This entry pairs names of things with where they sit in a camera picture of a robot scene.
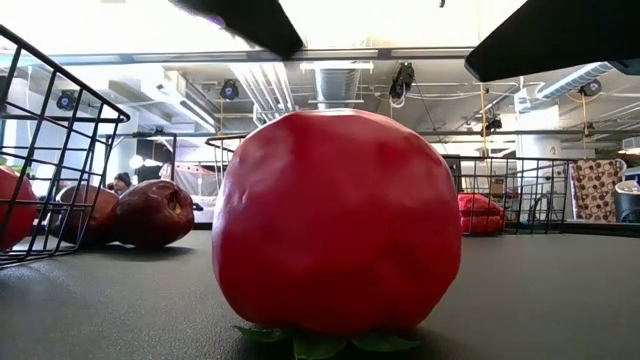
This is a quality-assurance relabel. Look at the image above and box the red tomato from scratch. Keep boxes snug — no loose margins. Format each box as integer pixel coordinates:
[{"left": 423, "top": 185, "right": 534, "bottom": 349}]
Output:
[
  {"left": 210, "top": 108, "right": 464, "bottom": 360},
  {"left": 0, "top": 164, "right": 41, "bottom": 253}
]

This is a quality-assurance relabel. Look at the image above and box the red bell pepper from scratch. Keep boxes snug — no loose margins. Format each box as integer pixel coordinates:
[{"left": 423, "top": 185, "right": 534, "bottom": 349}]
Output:
[{"left": 455, "top": 192, "right": 507, "bottom": 237}]

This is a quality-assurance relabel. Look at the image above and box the glossy dark red apple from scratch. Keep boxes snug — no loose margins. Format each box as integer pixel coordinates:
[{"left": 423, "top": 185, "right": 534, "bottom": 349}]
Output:
[{"left": 110, "top": 177, "right": 197, "bottom": 250}]

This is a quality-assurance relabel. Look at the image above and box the brownish dark red apple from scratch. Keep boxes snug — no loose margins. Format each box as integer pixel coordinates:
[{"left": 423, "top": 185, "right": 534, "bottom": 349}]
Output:
[{"left": 55, "top": 183, "right": 122, "bottom": 248}]

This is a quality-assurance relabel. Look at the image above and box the black wire basket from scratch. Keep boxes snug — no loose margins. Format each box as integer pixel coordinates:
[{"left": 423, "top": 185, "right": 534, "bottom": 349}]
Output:
[
  {"left": 441, "top": 155, "right": 576, "bottom": 237},
  {"left": 0, "top": 23, "right": 133, "bottom": 269}
]

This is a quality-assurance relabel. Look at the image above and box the white ceiling light fixture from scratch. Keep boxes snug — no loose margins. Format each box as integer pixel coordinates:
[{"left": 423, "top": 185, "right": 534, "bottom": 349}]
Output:
[{"left": 299, "top": 60, "right": 376, "bottom": 75}]

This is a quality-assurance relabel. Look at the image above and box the white hanging sheet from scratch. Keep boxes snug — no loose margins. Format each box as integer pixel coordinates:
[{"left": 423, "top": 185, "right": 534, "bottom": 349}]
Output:
[{"left": 158, "top": 161, "right": 222, "bottom": 224}]

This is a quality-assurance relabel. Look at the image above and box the person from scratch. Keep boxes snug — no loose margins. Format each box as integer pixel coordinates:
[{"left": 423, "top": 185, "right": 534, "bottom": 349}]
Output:
[{"left": 105, "top": 170, "right": 134, "bottom": 198}]

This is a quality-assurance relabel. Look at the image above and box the black table mat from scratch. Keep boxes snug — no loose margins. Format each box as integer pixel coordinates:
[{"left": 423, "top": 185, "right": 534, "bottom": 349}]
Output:
[{"left": 0, "top": 228, "right": 640, "bottom": 360}]

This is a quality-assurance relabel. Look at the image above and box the white ceiling pipe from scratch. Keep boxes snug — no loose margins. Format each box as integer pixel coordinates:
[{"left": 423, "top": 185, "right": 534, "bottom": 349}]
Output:
[{"left": 536, "top": 61, "right": 617, "bottom": 101}]

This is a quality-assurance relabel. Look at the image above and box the brown dotted cloth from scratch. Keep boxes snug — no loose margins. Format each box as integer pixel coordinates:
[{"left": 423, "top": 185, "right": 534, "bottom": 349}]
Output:
[{"left": 569, "top": 158, "right": 628, "bottom": 224}]

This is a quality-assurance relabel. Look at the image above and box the black waste bin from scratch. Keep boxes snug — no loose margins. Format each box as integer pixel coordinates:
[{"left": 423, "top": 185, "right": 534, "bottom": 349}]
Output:
[{"left": 613, "top": 179, "right": 640, "bottom": 224}]

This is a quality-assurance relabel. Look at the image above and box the silver ventilation duct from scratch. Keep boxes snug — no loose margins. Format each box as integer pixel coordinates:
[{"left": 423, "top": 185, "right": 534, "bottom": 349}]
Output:
[{"left": 313, "top": 66, "right": 363, "bottom": 112}]

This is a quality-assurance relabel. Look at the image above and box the black ceiling cable reel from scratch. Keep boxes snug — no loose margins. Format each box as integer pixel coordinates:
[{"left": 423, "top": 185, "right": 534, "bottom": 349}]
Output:
[
  {"left": 480, "top": 116, "right": 504, "bottom": 138},
  {"left": 55, "top": 89, "right": 79, "bottom": 112},
  {"left": 389, "top": 61, "right": 417, "bottom": 109},
  {"left": 219, "top": 78, "right": 241, "bottom": 101},
  {"left": 579, "top": 78, "right": 604, "bottom": 98}
]

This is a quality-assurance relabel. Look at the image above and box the black metal stand frame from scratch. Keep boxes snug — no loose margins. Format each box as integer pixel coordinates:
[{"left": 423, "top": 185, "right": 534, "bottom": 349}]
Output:
[{"left": 101, "top": 130, "right": 179, "bottom": 202}]

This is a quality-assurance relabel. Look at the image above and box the yellow hanging cord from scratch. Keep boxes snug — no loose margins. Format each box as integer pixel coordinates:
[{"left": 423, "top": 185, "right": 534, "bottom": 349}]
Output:
[{"left": 476, "top": 82, "right": 490, "bottom": 159}]

